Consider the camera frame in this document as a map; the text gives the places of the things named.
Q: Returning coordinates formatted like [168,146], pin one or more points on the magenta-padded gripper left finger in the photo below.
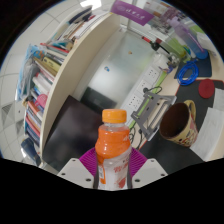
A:
[87,163]

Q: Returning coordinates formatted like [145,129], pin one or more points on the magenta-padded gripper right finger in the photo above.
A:
[138,163]

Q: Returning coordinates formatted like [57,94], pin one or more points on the orange drink bottle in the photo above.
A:
[113,150]

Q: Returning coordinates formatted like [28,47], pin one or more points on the purple water bottle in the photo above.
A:
[188,36]

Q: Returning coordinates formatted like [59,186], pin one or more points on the black red-edged desk mat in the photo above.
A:
[163,156]

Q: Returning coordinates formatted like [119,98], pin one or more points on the black computer monitor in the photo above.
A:
[73,133]

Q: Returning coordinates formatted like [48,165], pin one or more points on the grey metal laptop stand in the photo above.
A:
[150,113]

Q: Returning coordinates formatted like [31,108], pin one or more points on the yellow floral mug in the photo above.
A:
[183,130]

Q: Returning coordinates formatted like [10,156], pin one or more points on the white paper napkin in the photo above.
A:
[219,105]
[213,136]

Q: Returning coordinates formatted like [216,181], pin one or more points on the white shelf with books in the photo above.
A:
[76,66]

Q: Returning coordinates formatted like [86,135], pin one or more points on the round red coaster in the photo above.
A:
[206,88]

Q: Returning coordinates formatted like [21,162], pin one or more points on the white jar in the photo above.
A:
[165,61]

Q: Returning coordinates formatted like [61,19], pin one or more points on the dark blue mouse pad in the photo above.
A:
[203,65]

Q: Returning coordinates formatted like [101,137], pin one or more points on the dark wine bottle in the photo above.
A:
[160,46]

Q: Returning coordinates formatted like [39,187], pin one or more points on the glass vase with green stems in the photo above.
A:
[176,48]

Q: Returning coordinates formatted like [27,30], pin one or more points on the crumpled white tissue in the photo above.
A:
[210,41]

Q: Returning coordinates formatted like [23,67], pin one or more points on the purple pennant flag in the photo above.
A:
[131,11]

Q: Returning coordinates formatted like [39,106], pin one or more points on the group photo poster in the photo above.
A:
[166,13]

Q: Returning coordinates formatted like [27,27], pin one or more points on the ceiling lights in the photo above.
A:
[90,3]

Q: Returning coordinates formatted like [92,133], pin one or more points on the white wall socket row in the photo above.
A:
[140,90]

